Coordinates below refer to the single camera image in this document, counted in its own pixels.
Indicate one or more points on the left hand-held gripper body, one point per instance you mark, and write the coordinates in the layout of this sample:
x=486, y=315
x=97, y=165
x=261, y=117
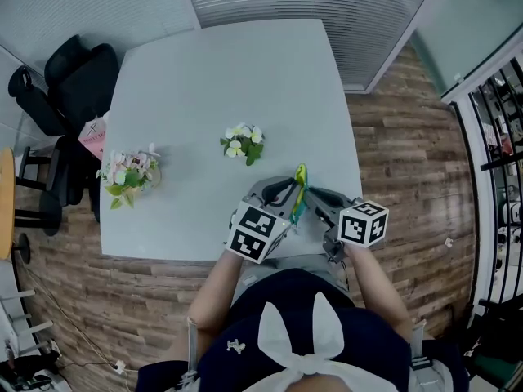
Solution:
x=253, y=231

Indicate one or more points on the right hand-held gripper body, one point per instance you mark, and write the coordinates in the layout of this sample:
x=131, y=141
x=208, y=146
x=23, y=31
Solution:
x=359, y=227

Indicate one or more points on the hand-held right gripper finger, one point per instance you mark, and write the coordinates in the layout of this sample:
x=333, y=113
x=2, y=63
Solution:
x=333, y=198
x=319, y=210

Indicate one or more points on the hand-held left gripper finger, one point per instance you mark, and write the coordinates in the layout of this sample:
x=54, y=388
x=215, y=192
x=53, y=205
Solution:
x=274, y=188
x=295, y=200

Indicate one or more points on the light green pencil pouch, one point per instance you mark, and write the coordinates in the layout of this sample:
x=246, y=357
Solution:
x=301, y=176

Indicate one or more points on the person's right forearm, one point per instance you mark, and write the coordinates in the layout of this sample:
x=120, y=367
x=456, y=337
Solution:
x=376, y=288

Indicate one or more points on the person's left forearm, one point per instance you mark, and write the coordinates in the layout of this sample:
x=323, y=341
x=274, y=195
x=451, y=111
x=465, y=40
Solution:
x=220, y=292

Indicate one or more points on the person's grey shorts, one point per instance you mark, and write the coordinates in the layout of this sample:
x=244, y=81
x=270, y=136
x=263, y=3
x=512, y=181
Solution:
x=253, y=278

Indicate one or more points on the white flowers in white pot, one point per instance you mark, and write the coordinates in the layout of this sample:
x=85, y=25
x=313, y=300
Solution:
x=241, y=143

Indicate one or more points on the person's navy top white bow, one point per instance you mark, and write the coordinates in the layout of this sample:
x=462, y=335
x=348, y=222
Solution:
x=294, y=296

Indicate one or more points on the white paper scrap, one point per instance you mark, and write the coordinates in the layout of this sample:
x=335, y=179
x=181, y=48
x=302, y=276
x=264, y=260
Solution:
x=449, y=242

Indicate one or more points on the pink flowers in cream pot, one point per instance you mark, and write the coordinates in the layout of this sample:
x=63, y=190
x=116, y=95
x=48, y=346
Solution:
x=128, y=174

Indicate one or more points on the black metal railing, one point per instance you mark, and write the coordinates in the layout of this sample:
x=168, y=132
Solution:
x=498, y=164

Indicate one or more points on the pink paper bag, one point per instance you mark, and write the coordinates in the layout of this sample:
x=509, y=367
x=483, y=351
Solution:
x=94, y=139

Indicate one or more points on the white power strip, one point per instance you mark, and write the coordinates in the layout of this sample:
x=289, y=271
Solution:
x=119, y=366

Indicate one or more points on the green seat chair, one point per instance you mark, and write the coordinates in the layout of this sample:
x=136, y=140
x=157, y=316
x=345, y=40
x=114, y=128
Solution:
x=498, y=366

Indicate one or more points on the frosted glass door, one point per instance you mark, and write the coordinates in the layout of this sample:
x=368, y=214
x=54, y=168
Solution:
x=457, y=35

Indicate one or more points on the black mesh office chair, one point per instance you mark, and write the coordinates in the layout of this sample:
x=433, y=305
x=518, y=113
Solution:
x=86, y=80

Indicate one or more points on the white metal rack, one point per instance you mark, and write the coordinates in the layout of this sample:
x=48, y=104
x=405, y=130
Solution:
x=24, y=327

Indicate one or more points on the round wooden side table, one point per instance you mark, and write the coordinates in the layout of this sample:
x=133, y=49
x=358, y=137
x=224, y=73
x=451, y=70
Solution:
x=6, y=202

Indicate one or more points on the black high-back office chair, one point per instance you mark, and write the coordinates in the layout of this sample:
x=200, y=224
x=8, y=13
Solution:
x=37, y=104

